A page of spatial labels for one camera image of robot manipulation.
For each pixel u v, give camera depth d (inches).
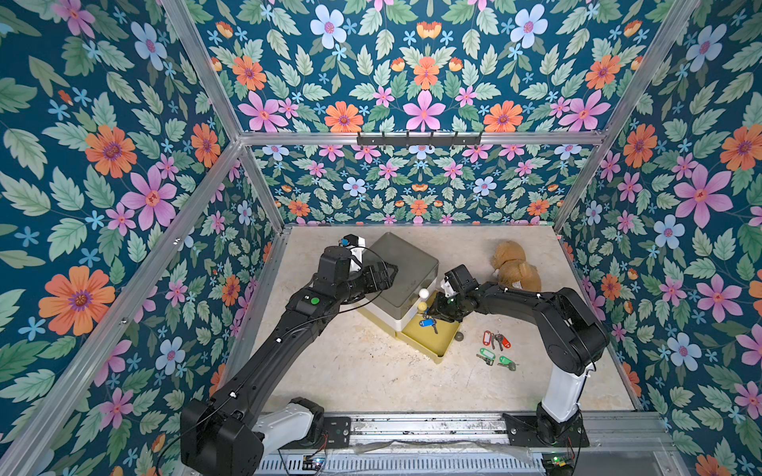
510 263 38.7
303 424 24.2
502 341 35.0
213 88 31.6
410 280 31.4
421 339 34.7
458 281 30.5
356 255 27.1
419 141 36.7
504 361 33.9
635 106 33.1
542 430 25.8
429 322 36.7
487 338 35.7
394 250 36.1
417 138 36.4
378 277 26.1
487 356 33.9
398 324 32.3
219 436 14.7
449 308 32.9
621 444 28.8
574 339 19.6
